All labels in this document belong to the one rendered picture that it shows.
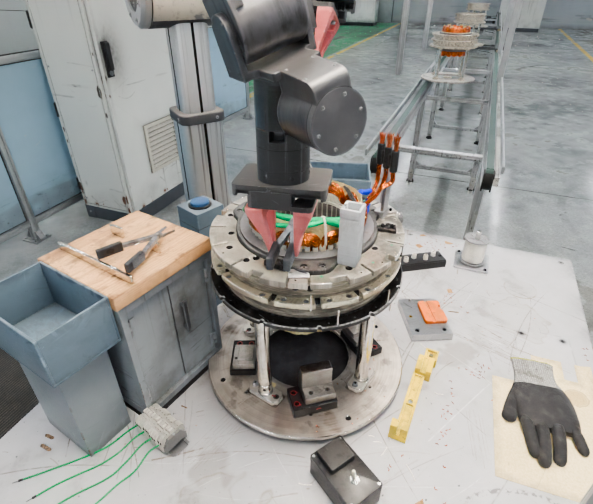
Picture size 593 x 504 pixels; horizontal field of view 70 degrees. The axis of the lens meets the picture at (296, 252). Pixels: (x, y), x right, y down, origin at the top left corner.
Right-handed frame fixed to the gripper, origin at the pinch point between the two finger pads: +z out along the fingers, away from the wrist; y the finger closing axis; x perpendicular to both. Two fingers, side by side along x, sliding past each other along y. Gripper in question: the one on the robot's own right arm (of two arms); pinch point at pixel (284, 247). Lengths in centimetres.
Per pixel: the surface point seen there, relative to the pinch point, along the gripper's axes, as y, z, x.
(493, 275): 44, 38, 57
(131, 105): -139, 35, 203
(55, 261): -38.3, 10.2, 5.4
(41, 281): -40.9, 13.5, 4.0
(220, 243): -12.6, 7.2, 10.8
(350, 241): 7.6, 3.0, 8.0
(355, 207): 7.8, -1.1, 10.4
